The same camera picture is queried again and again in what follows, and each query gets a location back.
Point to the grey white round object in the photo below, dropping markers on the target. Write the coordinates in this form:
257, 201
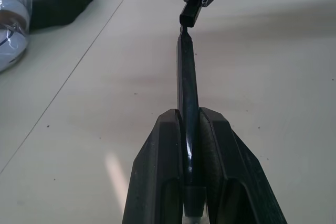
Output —
10, 43

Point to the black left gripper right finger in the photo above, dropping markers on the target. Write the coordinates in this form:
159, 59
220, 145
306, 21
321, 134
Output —
236, 176

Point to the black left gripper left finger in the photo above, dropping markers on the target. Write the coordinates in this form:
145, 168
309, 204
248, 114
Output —
155, 171

